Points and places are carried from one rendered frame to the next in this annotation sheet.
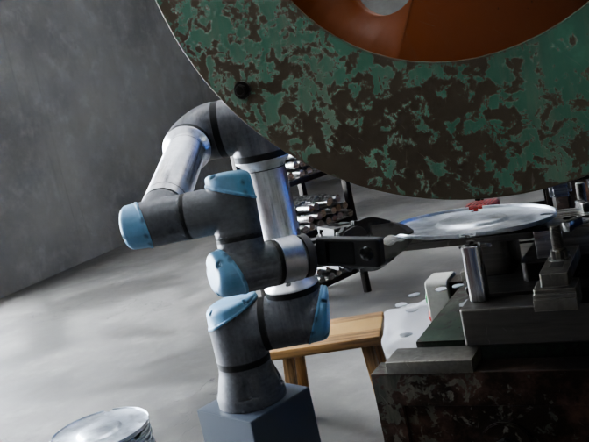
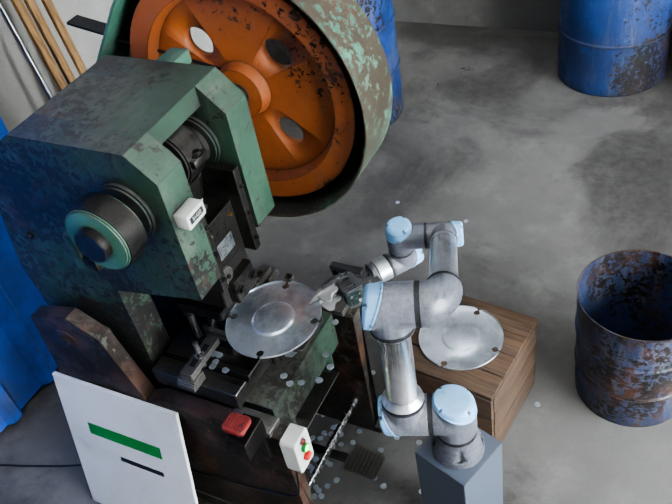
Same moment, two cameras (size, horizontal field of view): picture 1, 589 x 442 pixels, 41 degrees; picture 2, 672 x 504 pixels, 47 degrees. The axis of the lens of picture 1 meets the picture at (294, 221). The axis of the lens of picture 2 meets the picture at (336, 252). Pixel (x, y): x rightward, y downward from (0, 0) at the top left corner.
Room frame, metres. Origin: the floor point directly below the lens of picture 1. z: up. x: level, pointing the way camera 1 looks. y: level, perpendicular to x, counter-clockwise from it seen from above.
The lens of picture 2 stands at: (2.94, 0.06, 2.40)
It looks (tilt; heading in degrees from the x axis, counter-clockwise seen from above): 41 degrees down; 185
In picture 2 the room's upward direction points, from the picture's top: 12 degrees counter-clockwise
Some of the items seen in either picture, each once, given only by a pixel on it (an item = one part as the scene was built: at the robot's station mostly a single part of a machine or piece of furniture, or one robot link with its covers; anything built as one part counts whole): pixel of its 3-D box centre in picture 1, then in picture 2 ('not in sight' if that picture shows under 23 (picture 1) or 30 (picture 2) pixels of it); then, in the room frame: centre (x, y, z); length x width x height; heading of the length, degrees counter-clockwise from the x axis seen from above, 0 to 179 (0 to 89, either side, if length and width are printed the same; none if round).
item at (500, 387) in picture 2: not in sight; (463, 369); (1.16, 0.26, 0.18); 0.40 x 0.38 x 0.35; 55
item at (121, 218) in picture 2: not in sight; (109, 228); (1.52, -0.59, 1.31); 0.22 x 0.12 x 0.22; 62
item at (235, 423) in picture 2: (485, 218); (239, 430); (1.71, -0.41, 0.72); 0.07 x 0.06 x 0.08; 62
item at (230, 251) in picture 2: not in sight; (215, 250); (1.33, -0.42, 1.04); 0.17 x 0.15 x 0.30; 62
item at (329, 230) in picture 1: (330, 249); (358, 284); (1.31, -0.05, 0.81); 0.12 x 0.09 x 0.08; 114
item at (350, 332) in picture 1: (338, 380); not in sight; (2.39, -0.03, 0.16); 0.34 x 0.24 x 0.34; 79
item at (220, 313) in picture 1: (239, 325); (452, 412); (1.66, 0.16, 0.62); 0.13 x 0.12 x 0.14; 83
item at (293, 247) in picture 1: (289, 260); (380, 270); (1.27, 0.02, 0.82); 0.08 x 0.05 x 0.08; 24
